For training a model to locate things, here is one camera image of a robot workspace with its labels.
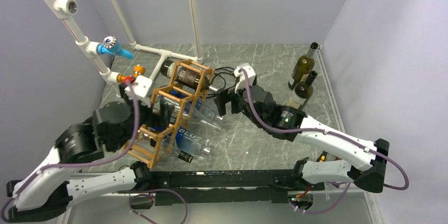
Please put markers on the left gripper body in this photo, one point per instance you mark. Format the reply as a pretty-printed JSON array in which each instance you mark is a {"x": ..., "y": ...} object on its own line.
[{"x": 147, "y": 116}]

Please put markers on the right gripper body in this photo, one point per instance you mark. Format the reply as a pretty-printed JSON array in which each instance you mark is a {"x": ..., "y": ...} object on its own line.
[{"x": 237, "y": 102}]

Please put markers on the tall blue square bottle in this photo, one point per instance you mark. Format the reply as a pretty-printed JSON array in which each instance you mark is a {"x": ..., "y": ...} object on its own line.
[{"x": 200, "y": 107}]

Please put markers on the clear liquor bottle black cap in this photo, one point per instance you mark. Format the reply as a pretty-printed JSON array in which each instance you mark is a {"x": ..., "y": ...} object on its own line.
[{"x": 167, "y": 150}]

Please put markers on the wooden wine rack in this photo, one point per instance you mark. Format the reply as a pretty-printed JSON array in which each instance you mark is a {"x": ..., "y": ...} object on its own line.
[{"x": 149, "y": 140}]

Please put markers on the dark wine bottle front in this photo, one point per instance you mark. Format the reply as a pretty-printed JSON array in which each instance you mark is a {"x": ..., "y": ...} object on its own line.
[{"x": 187, "y": 77}]

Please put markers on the dark wine bottle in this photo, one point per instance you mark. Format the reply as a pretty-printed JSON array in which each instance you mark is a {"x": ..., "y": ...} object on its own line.
[
  {"x": 302, "y": 92},
  {"x": 187, "y": 77}
]

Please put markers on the green wine bottle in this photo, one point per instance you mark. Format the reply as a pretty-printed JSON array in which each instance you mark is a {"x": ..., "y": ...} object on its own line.
[{"x": 304, "y": 65}]

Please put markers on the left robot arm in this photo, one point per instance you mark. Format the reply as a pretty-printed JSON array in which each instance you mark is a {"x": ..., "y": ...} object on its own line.
[{"x": 49, "y": 190}]

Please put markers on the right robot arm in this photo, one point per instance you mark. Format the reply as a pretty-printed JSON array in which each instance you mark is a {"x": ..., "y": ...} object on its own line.
[{"x": 360, "y": 162}]

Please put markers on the orange plastic faucet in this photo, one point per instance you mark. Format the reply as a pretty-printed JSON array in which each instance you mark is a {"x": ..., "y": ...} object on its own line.
[{"x": 138, "y": 70}]

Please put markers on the blue plastic faucet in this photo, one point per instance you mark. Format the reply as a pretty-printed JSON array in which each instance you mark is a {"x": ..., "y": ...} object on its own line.
[{"x": 110, "y": 45}]

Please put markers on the yellow black screwdriver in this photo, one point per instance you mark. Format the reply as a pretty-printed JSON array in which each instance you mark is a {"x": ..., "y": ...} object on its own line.
[{"x": 321, "y": 158}]

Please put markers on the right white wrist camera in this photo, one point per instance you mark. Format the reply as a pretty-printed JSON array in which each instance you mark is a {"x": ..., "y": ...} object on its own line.
[{"x": 245, "y": 76}]

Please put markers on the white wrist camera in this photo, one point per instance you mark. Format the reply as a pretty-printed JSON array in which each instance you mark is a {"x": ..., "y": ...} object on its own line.
[
  {"x": 245, "y": 76},
  {"x": 142, "y": 89}
]

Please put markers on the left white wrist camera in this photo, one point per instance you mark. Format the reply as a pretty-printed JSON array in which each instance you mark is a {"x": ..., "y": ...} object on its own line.
[{"x": 142, "y": 89}]

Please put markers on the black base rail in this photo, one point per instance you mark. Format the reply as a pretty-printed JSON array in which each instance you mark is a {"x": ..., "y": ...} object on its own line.
[{"x": 274, "y": 186}]

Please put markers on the white PVC pipe frame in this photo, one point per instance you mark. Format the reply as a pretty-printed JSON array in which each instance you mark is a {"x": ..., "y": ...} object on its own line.
[{"x": 65, "y": 11}]

